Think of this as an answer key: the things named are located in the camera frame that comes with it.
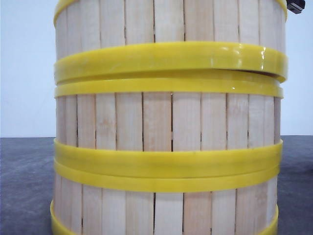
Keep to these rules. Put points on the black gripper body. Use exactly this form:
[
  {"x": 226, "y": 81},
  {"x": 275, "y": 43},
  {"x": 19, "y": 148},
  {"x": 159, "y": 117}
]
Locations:
[{"x": 296, "y": 6}]

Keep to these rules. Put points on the front bamboo steamer basket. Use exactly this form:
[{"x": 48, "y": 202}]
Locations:
[{"x": 85, "y": 210}]

